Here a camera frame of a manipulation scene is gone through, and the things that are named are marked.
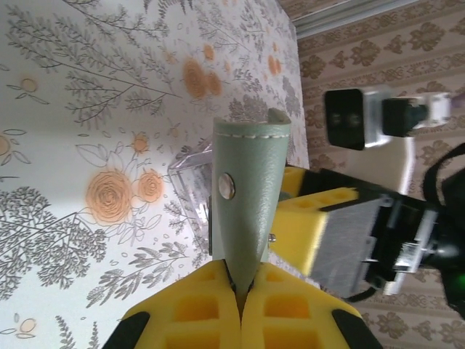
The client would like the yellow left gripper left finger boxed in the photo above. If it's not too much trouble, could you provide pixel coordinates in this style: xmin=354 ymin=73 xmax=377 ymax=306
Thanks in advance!
xmin=103 ymin=258 xmax=243 ymax=349

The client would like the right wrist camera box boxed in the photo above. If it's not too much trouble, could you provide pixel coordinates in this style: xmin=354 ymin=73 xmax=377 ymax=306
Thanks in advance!
xmin=324 ymin=88 xmax=451 ymax=150

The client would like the aluminium upright frame post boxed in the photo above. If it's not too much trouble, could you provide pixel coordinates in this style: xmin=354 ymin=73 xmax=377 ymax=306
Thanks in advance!
xmin=290 ymin=0 xmax=400 ymax=37

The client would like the black right camera cable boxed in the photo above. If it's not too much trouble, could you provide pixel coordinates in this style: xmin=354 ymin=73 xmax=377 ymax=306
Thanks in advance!
xmin=347 ymin=279 xmax=386 ymax=303

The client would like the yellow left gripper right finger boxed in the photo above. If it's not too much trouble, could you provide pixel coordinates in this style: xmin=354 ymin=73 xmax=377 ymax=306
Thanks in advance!
xmin=241 ymin=262 xmax=384 ymax=349

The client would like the floral table cover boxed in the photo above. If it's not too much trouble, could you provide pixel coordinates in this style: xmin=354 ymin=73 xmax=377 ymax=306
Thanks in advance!
xmin=0 ymin=0 xmax=310 ymax=349

